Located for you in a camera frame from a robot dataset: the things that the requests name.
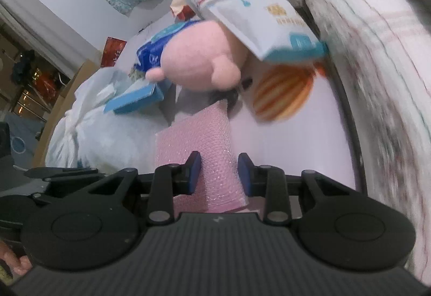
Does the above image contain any blue tissue pack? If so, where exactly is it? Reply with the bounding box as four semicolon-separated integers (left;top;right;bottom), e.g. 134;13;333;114
135;22;199;82

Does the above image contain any white blue pouch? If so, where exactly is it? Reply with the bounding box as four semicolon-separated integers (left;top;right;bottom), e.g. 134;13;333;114
209;0;329;64

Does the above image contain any blue white carton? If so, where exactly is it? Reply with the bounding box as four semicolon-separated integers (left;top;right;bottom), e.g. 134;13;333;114
104;80;165;115

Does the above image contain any red packet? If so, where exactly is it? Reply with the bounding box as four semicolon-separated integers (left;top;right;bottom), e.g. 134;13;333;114
100;36;127;68

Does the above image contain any white plaid blanket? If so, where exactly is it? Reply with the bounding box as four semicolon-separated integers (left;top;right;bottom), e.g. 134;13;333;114
269;0;431;283

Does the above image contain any orange red bag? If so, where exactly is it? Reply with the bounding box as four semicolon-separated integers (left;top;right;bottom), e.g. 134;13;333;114
32;69;57;95

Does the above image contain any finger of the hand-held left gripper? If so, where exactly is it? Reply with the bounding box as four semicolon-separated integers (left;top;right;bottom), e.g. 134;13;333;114
24;166;107;183

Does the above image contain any strawberry yogurt cup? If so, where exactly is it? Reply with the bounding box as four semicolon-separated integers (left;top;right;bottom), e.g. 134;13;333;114
186;0;219;19

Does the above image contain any cardboard box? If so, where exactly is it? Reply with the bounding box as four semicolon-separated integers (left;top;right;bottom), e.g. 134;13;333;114
34;59;102;165

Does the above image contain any dark hanging garment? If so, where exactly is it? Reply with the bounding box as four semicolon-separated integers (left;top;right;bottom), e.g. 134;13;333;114
12;50;36;84

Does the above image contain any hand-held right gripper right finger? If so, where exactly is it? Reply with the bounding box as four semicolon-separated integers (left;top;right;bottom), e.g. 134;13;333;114
238;153;357;226

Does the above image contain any blue floor mat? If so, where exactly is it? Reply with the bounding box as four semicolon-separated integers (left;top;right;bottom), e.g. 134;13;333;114
9;114;45;162

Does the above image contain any person's left hand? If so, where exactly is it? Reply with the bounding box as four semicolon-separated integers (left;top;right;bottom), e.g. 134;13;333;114
0;241;33;276

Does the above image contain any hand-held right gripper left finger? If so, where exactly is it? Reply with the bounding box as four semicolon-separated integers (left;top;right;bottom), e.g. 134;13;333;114
79;151;203;227

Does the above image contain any white plastic bag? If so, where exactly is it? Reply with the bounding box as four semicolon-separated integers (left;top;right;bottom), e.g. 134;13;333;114
45;67;176;176

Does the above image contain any pink bubble wrap bag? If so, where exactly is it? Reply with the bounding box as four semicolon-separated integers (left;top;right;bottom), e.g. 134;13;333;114
155;101;251;213

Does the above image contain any pink plush toy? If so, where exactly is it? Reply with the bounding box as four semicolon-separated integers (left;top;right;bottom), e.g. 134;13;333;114
145;20;251;91

